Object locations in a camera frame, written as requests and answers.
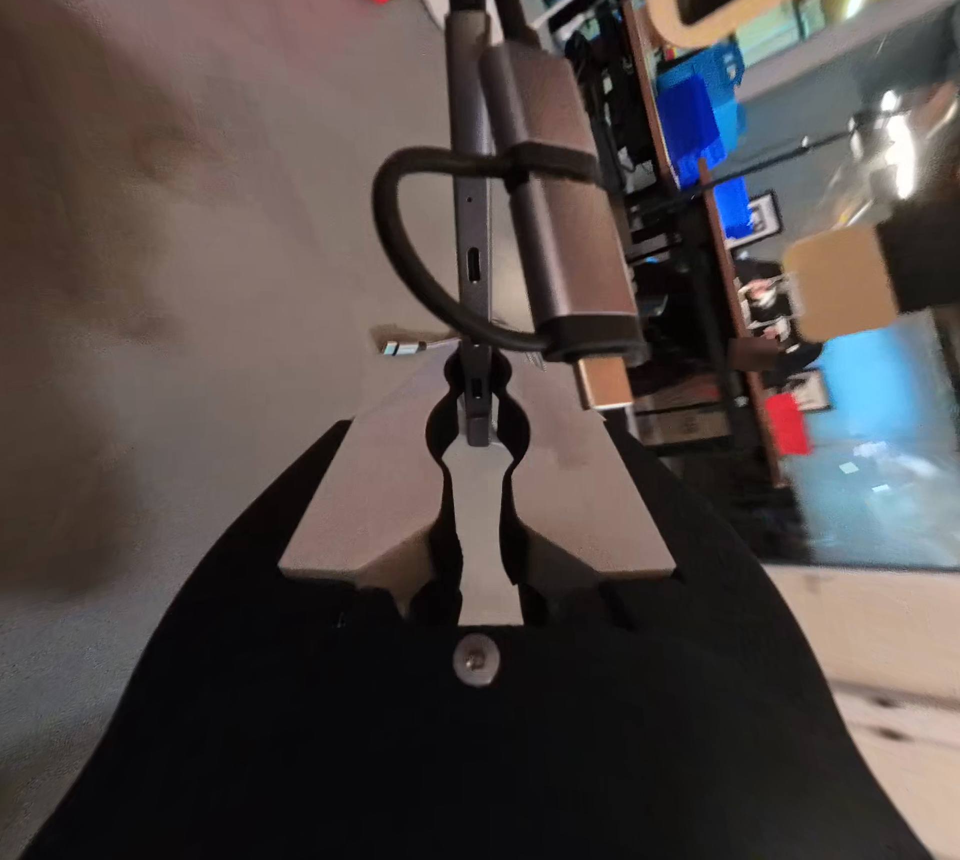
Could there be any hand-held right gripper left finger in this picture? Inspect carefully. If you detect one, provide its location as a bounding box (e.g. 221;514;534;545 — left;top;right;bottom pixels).
277;343;464;625

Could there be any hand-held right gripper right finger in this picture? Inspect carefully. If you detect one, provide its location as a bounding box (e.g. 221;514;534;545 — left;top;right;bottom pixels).
491;350;680;625

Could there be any usb-c cable with silver plug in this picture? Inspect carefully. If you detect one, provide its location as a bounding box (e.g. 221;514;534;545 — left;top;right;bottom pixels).
377;337;466;360

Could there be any grey hdmi adapter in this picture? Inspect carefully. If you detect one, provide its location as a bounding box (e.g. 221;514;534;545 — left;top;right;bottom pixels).
480;41;651;413

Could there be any grey usb hub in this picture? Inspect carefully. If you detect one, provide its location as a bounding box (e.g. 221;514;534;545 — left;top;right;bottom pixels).
444;9;498;449

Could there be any short black cable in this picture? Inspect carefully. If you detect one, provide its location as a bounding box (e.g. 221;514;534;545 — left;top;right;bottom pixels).
372;146;558;356

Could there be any small red bin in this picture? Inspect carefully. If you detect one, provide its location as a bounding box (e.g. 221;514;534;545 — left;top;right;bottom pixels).
763;391;813;458

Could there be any framed printed tag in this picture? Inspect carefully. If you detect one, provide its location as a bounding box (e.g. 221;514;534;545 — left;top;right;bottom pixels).
745;191;783;248
793;368;832;413

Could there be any blue plastic bin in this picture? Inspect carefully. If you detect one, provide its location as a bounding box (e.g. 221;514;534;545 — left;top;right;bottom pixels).
655;43;750;188
711;176;756;240

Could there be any black tripod pole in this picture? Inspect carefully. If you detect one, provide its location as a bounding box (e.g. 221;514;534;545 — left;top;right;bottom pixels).
703;113;890;195

